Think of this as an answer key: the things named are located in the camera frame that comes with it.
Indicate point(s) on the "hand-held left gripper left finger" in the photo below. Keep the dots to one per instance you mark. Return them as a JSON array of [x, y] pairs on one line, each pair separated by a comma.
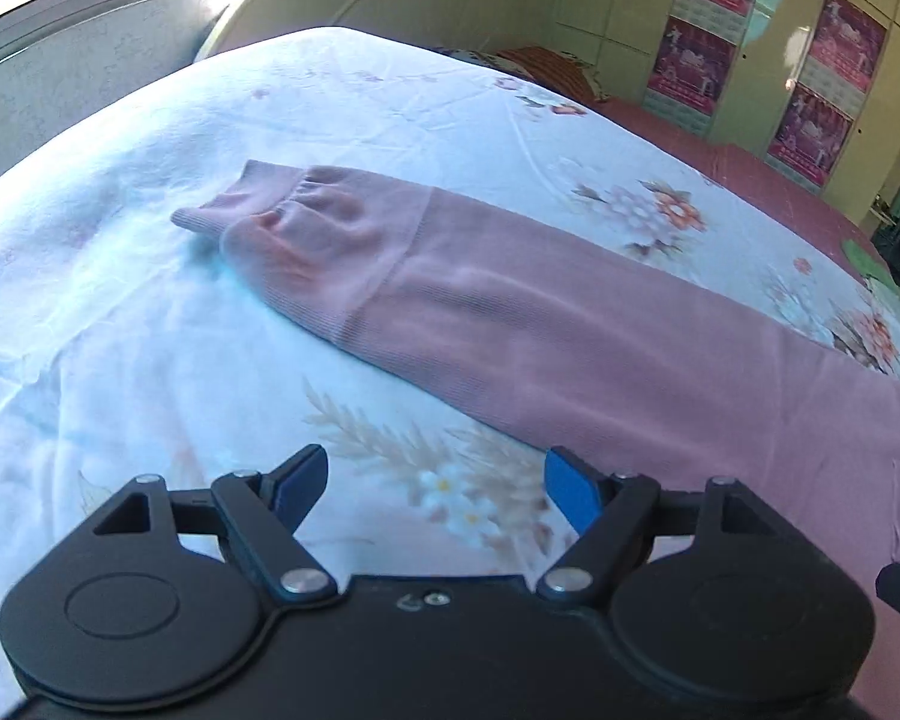
[[300, 481]]

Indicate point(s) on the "pink checked blanket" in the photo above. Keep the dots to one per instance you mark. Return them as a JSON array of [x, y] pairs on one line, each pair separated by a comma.
[[750, 187]]

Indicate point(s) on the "white folded cloth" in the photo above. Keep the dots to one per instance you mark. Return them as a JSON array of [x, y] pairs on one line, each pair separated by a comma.
[[886, 289]]

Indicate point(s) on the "cream bed headboard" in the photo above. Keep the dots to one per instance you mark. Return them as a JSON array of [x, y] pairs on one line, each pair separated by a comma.
[[390, 0]]

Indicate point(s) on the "orange striped pillow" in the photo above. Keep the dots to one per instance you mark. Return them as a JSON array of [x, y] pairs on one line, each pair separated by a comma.
[[551, 71]]

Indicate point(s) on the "floral white bed sheet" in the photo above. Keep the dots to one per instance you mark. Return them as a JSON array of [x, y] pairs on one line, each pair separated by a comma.
[[157, 352]]

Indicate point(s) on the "pink knit sweater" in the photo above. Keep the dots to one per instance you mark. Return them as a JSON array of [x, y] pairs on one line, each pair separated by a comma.
[[540, 330]]

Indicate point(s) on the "patterned dark pillow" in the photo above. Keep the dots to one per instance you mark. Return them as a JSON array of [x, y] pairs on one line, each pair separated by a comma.
[[469, 56]]

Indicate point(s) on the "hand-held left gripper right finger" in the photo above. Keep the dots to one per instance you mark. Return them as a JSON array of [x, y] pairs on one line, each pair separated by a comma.
[[570, 489]]

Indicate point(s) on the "green cloth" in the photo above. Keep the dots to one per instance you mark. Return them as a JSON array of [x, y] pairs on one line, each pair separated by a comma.
[[864, 255]]

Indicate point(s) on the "cream wardrobe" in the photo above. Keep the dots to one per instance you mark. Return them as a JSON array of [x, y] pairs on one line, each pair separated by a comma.
[[780, 37]]

